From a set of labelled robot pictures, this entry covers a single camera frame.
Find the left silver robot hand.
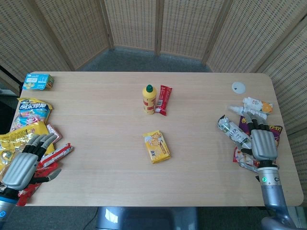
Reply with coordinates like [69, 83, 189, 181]
[1, 133, 62, 190]

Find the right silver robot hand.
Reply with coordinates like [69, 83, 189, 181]
[240, 111, 279, 166]

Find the yellow snack packet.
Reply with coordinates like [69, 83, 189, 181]
[143, 130, 172, 165]

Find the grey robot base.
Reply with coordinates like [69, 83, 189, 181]
[95, 206, 199, 230]

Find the red foil wrapper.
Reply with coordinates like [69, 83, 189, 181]
[16, 161, 60, 207]

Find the purple red noodle bag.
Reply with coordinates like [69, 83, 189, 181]
[232, 116, 283, 173]

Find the large yellow snack bag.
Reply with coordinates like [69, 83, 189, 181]
[0, 121, 56, 173]

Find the white orange small pouch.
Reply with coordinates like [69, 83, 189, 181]
[242, 96, 273, 114]

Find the white spray bottle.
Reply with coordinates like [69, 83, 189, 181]
[227, 104, 268, 120]

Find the small pink brown packet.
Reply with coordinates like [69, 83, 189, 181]
[46, 123, 63, 144]

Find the yellow blue candy bag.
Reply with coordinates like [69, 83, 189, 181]
[11, 97, 54, 131]

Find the bamboo folding screen panel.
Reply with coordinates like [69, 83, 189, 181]
[159, 0, 226, 65]
[31, 0, 115, 70]
[0, 0, 72, 94]
[255, 21, 307, 199]
[206, 0, 307, 72]
[104, 0, 160, 56]

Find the blue green candy box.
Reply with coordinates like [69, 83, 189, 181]
[23, 73, 55, 91]

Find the black metal stand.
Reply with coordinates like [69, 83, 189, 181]
[0, 64, 22, 93]

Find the red snack bar wrapper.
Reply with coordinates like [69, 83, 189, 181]
[154, 84, 173, 117]

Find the yellow bottle with green cap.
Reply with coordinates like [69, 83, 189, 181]
[142, 84, 157, 115]

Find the thin black floor cable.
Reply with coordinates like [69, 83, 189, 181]
[85, 207, 99, 230]

